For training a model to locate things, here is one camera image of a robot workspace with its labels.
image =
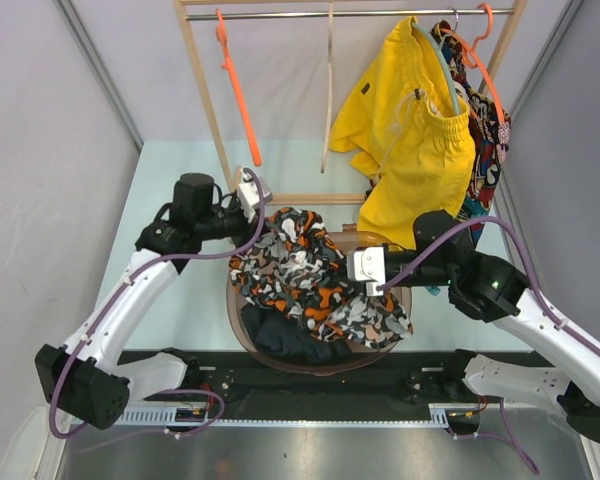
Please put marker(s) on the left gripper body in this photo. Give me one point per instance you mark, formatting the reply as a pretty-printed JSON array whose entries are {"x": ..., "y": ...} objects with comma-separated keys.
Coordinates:
[{"x": 247, "y": 227}]

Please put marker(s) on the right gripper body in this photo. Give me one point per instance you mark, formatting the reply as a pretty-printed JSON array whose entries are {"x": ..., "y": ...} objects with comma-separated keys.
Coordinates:
[{"x": 368, "y": 293}]

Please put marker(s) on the orange black camouflage shorts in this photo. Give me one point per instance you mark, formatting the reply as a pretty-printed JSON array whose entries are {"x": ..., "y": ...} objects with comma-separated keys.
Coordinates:
[{"x": 287, "y": 270}]

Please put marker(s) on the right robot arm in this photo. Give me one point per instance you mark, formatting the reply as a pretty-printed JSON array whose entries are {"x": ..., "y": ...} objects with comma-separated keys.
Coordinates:
[{"x": 490, "y": 289}]

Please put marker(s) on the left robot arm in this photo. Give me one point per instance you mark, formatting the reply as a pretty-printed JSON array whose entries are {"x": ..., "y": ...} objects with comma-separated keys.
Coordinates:
[{"x": 83, "y": 377}]

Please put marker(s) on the dark navy shorts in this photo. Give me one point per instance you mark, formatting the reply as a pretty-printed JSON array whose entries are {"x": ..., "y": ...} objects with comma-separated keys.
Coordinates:
[{"x": 274, "y": 335}]

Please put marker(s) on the yellow shorts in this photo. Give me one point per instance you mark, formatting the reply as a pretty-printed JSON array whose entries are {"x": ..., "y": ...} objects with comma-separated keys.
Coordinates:
[{"x": 408, "y": 134}]

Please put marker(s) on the orange hanger left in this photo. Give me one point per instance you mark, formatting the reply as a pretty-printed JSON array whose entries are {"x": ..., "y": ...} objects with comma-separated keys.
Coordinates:
[{"x": 229, "y": 67}]

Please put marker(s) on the orange hanger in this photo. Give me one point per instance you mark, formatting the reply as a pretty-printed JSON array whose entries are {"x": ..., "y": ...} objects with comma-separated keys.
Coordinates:
[
  {"x": 229, "y": 67},
  {"x": 472, "y": 60}
]

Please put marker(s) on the colourful patterned shorts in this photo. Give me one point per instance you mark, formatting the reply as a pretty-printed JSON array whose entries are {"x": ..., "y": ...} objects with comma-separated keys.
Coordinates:
[{"x": 489, "y": 126}]

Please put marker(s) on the beige wooden hanger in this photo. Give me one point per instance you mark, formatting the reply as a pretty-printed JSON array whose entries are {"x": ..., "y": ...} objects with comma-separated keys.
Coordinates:
[{"x": 329, "y": 76}]

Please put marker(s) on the orange hanger right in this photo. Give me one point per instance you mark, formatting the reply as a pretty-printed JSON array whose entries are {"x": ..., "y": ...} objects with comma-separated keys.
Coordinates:
[{"x": 472, "y": 60}]

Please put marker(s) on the teal hanger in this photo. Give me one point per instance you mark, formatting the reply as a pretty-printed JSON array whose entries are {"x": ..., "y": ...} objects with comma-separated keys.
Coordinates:
[{"x": 453, "y": 95}]

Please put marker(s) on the metal hanging rod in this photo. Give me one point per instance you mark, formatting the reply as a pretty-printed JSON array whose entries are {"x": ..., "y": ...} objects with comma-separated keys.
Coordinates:
[{"x": 354, "y": 14}]

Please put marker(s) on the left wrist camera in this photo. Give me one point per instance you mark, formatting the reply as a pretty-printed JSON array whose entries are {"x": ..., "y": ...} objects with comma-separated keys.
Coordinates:
[{"x": 247, "y": 194}]

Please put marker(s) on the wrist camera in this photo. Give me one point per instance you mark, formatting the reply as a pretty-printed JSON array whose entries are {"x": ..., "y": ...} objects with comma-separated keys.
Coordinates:
[
  {"x": 247, "y": 194},
  {"x": 373, "y": 255}
]

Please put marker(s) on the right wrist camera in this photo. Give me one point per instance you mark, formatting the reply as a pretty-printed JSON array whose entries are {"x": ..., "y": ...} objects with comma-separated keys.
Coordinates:
[{"x": 373, "y": 255}]

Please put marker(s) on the white cable duct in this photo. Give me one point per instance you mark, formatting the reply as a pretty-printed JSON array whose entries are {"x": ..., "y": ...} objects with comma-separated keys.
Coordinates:
[{"x": 185, "y": 417}]

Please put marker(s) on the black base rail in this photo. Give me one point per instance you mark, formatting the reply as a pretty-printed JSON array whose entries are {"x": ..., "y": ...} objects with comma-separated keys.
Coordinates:
[{"x": 396, "y": 387}]

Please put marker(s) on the wooden clothes rack frame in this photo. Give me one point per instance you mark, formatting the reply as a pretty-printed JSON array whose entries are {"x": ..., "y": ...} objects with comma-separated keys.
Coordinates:
[{"x": 184, "y": 19}]

